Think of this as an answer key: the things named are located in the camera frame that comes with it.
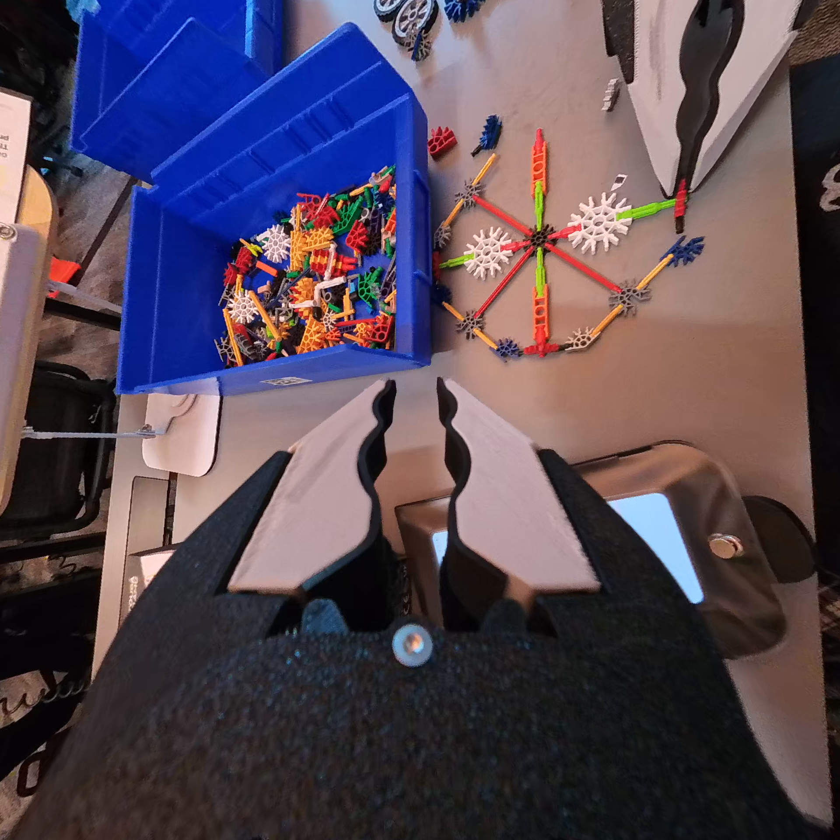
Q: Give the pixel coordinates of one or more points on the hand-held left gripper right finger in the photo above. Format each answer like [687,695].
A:
[518,512]

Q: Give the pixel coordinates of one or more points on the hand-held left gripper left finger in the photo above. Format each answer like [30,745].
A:
[308,512]

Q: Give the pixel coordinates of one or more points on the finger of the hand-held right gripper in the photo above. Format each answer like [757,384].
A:
[656,79]
[754,59]

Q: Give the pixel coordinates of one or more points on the construction toy wheel model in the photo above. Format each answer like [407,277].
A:
[600,223]

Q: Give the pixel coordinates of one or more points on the blue connector with black rod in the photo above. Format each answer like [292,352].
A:
[490,131]

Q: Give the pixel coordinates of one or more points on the pile of colourful construction pieces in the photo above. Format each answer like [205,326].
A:
[308,295]

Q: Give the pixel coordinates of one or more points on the blue plastic parts bin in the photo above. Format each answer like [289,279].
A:
[177,295]

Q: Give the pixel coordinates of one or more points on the small grey connector piece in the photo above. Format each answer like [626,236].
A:
[611,95]

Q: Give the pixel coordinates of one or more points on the construction toy car model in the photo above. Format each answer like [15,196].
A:
[413,16]

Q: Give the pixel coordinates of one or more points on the red fan-shaped connector piece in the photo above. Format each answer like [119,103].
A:
[443,143]

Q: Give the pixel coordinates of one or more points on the tablet in black case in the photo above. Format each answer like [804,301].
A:
[728,485]

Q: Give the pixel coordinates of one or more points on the black printed shirt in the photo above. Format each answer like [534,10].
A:
[817,295]

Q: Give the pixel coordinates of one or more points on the grey document holder board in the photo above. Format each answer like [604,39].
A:
[19,367]

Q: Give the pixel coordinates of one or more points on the small orange object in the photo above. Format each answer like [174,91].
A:
[65,270]

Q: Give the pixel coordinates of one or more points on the brown printed booklet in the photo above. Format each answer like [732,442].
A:
[39,203]

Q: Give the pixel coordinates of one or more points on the empty blue plastic bin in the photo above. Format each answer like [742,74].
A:
[164,79]

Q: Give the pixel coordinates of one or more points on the white instruction sheet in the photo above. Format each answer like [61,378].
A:
[13,157]

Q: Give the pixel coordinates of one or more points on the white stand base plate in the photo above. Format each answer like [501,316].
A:
[190,446]

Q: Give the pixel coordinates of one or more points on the black frame chair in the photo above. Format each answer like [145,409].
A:
[59,459]

